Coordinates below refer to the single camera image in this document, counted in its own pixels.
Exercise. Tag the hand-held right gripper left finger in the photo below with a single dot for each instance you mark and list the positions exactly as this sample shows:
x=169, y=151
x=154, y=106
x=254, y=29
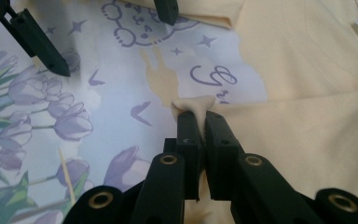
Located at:
x=190, y=143

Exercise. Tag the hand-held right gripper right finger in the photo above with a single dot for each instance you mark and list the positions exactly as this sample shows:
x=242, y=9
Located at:
x=220, y=146

